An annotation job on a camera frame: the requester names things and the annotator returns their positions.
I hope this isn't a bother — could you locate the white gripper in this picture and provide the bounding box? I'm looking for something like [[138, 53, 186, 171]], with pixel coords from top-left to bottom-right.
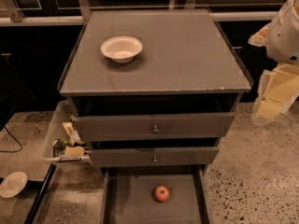
[[248, 0, 299, 126]]

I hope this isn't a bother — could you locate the red apple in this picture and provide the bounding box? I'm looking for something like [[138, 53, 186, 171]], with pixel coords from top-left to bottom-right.
[[153, 185, 170, 203]]

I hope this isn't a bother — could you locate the grey top drawer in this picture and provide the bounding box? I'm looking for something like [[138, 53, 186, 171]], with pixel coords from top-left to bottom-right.
[[73, 112, 235, 142]]

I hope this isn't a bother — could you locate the grey drawer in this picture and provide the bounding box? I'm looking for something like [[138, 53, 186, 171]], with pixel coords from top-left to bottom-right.
[[88, 147, 219, 167], [73, 112, 235, 142], [100, 166, 214, 224]]

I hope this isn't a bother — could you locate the grey drawer cabinet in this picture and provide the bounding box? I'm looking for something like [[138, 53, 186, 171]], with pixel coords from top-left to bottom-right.
[[57, 8, 254, 175]]

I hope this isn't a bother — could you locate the grey middle drawer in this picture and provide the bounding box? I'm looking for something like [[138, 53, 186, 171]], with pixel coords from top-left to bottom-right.
[[88, 147, 219, 167]]

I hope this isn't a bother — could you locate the white bowl on counter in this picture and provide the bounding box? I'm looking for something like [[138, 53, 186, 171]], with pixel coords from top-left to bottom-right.
[[100, 36, 143, 63]]

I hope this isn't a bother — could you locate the grey bottom drawer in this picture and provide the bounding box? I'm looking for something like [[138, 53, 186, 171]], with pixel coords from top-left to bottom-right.
[[100, 166, 214, 224]]

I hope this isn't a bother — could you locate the clear plastic bin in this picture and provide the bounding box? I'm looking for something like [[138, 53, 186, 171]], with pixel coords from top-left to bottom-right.
[[42, 101, 90, 165]]

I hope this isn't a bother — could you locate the yellow sponge in bin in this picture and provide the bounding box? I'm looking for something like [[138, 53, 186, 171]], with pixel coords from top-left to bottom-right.
[[64, 147, 85, 156]]

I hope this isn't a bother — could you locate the green packet in bin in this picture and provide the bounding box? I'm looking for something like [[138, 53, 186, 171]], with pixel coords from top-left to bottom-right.
[[52, 139, 72, 157]]

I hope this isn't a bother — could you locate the black floor frame bar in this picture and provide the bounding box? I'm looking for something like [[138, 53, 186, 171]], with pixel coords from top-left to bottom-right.
[[23, 164, 56, 224]]

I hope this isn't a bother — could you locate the metal railing frame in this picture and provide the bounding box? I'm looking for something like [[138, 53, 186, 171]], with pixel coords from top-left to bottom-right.
[[0, 0, 287, 23]]

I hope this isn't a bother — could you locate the black cable on floor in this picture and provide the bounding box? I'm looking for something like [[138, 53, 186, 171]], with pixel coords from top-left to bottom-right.
[[0, 125, 23, 154]]

